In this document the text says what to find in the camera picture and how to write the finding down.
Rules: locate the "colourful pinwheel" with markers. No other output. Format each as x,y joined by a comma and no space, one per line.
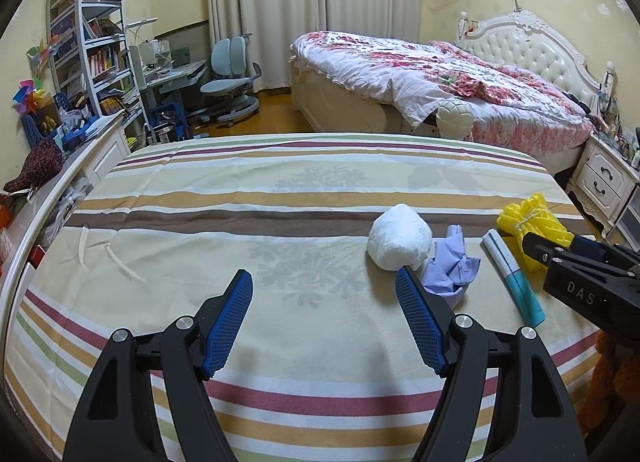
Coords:
30,94

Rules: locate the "white ribbed round cushion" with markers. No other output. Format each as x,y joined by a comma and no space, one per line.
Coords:
454,119

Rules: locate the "white and teal tube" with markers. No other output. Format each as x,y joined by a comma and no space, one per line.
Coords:
515,277

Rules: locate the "bed with floral quilt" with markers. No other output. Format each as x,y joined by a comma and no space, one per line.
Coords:
325,101

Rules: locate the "blue plastic crate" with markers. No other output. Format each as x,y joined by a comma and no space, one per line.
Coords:
170,119

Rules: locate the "grey swivel chair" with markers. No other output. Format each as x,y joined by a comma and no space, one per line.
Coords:
230,86

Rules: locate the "yellow plastic mesh bag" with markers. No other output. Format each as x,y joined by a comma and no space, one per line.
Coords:
530,219

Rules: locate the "white nightstand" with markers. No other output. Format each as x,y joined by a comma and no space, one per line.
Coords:
600,181

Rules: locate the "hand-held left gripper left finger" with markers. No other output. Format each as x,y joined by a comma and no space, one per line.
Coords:
227,322

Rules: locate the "purple paper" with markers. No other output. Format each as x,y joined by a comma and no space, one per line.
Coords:
452,267

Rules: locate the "bottles on nightstand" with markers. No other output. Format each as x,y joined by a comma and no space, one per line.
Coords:
617,131

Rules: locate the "person's orange fleece clothing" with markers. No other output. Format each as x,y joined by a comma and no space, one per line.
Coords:
605,372

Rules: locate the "clear plastic bag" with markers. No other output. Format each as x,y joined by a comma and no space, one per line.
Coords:
65,209

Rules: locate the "white wooden bed rail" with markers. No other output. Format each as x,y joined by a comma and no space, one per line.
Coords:
102,151

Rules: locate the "plastic drawer unit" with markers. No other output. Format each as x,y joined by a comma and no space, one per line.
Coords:
629,222

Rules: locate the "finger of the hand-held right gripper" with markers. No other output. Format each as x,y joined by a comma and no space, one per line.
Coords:
590,245
542,248

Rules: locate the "grey study desk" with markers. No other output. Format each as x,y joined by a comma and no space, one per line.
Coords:
180,74

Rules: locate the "blue plastic basket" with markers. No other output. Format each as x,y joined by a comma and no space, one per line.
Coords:
35,124

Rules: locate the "dark red knitted cloth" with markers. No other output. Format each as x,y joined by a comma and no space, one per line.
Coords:
37,166

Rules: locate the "dark garment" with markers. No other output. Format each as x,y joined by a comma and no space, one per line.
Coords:
575,100

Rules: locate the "white tufted headboard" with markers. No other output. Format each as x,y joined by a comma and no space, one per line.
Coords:
535,49

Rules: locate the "white desk lamp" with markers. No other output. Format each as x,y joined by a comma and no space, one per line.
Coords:
142,24

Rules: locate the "floral quilt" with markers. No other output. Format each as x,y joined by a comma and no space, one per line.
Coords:
400,66

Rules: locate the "cream curtains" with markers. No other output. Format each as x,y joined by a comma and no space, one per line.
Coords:
310,6

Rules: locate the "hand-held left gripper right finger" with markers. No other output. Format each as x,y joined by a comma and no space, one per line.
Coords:
417,322

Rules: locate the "white bookshelf with books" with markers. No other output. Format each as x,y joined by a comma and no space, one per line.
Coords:
90,41

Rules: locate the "white paper ball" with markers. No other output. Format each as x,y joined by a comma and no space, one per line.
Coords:
400,242

